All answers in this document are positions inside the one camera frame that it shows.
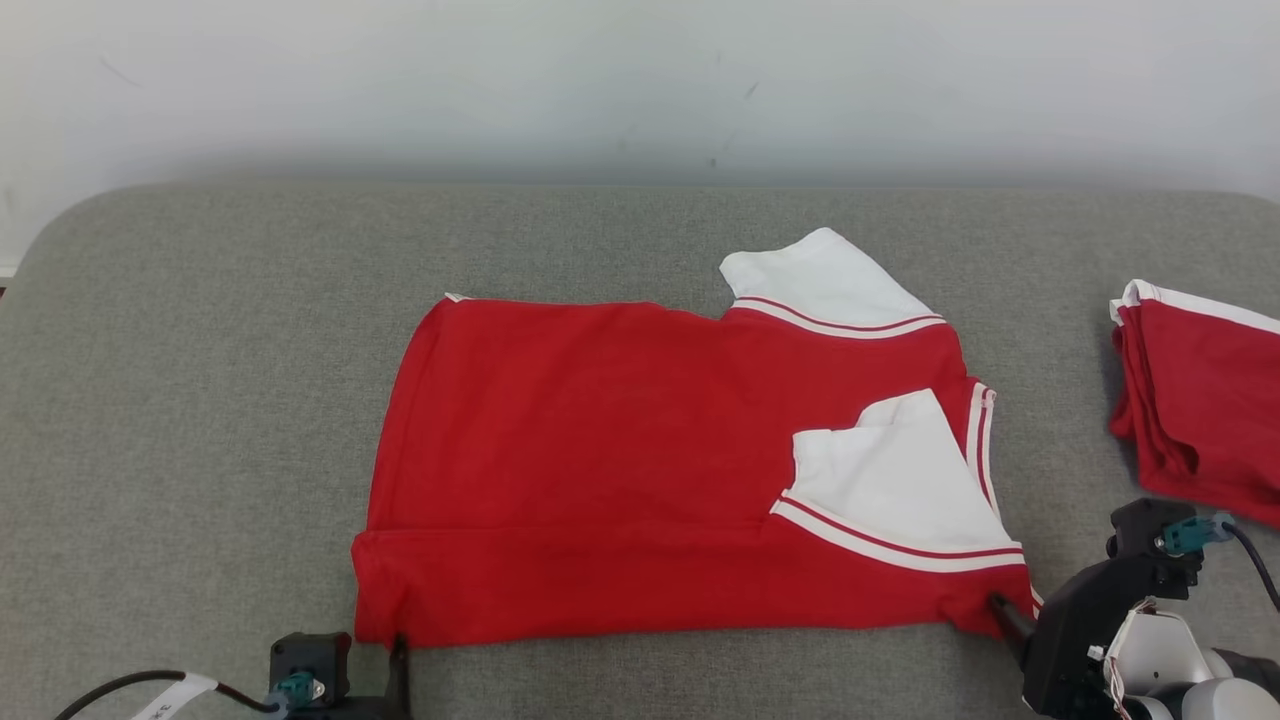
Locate black right camera cable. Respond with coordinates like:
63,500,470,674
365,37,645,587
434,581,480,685
1225,520,1280,613

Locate red jersey white sleeves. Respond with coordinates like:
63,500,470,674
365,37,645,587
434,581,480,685
350,227,1046,651

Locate red shorts white stripe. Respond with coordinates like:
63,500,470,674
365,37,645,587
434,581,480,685
1108,279,1280,529

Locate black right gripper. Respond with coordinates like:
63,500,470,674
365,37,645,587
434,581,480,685
988,555,1203,720

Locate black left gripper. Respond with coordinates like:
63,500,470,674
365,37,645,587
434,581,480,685
325,635,412,720

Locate black cable white label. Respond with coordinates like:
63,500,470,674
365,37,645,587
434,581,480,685
55,670,286,720

